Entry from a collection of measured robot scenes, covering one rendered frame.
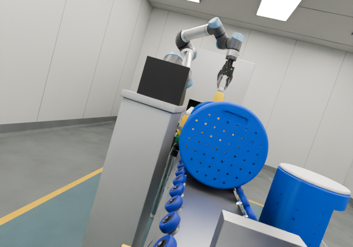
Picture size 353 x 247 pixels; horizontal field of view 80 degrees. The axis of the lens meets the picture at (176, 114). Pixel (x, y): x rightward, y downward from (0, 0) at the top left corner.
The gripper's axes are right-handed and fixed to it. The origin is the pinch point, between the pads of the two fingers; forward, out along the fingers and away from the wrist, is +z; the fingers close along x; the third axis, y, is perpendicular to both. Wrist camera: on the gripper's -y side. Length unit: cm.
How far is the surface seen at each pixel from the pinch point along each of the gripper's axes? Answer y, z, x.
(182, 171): 76, 37, -11
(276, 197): 50, 44, 33
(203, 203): 84, 42, -3
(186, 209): 90, 42, -7
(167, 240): 111, 37, -11
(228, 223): 119, 27, -5
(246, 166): 76, 29, 8
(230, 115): 76, 15, -2
